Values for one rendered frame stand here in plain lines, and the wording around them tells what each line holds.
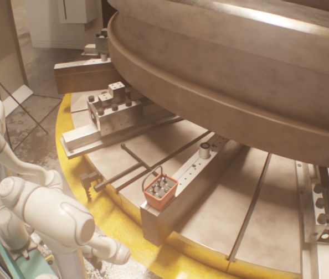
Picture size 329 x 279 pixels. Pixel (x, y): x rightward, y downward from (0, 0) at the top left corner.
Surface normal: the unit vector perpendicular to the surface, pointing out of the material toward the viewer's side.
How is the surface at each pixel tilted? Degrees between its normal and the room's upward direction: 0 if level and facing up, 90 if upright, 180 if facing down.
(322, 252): 0
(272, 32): 90
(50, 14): 90
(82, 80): 90
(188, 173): 0
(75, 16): 90
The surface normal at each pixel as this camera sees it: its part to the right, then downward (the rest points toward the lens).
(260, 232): 0.00, -0.78
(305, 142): -0.37, 0.58
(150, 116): 0.48, 0.26
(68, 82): 0.14, 0.62
